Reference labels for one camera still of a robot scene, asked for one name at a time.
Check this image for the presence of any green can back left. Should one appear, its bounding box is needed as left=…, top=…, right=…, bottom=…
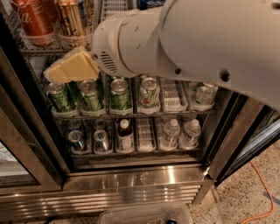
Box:
left=66, top=81, right=78, bottom=101

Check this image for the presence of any stainless steel fridge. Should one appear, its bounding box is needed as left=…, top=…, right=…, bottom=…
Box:
left=0, top=0, right=280, bottom=222

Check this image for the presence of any silver blue can back left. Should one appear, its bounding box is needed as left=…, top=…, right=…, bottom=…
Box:
left=68, top=120, right=83, bottom=131

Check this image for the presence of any green can front left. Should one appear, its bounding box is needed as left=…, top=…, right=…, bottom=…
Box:
left=46, top=83, right=76, bottom=113

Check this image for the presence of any orange extension cable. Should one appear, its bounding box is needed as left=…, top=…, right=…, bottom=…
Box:
left=239, top=160, right=276, bottom=224

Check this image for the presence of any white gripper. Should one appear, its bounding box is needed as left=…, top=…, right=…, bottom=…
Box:
left=44, top=14, right=129, bottom=84

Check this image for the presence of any silver blue can front left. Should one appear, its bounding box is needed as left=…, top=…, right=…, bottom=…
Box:
left=67, top=129, right=86, bottom=151

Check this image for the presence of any silver can front right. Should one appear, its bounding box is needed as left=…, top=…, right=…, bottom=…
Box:
left=193, top=82, right=218, bottom=105

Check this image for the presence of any dark juice bottle white cap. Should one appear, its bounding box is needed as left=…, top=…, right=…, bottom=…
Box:
left=117, top=119, right=135, bottom=153

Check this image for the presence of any white green can front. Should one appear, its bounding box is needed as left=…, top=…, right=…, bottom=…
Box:
left=139, top=77, right=160, bottom=111

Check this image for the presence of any silver can back right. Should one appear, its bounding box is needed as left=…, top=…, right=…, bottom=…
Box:
left=187, top=81, right=200, bottom=91

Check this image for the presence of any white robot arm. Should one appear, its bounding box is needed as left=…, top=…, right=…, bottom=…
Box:
left=44, top=0, right=280, bottom=111

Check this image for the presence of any red Coca-Cola can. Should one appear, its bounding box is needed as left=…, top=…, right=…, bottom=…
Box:
left=9, top=0, right=54, bottom=47

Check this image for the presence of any clear water bottle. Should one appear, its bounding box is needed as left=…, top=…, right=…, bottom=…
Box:
left=178, top=119, right=201, bottom=150
left=160, top=119, right=180, bottom=151

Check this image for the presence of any white empty can tray top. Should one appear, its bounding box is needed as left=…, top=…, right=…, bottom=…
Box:
left=101, top=0, right=128, bottom=21

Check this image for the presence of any silver blue can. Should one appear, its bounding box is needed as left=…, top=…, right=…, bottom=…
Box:
left=68, top=120, right=83, bottom=131
left=94, top=119, right=108, bottom=130
left=67, top=129, right=86, bottom=151
left=94, top=129, right=111, bottom=154

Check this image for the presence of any clear water bottle right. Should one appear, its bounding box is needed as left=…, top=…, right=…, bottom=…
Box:
left=178, top=119, right=201, bottom=150

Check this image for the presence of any orange soda can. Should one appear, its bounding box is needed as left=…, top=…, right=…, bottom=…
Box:
left=54, top=0, right=95, bottom=49

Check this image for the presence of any clear water bottle left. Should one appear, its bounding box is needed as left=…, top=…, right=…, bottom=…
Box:
left=160, top=119, right=180, bottom=151

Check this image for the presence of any fridge glass door right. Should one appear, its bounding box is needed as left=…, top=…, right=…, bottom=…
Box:
left=208, top=98, right=280, bottom=186

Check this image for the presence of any blue Pepsi can left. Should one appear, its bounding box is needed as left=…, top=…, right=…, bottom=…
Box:
left=137, top=0, right=165, bottom=10

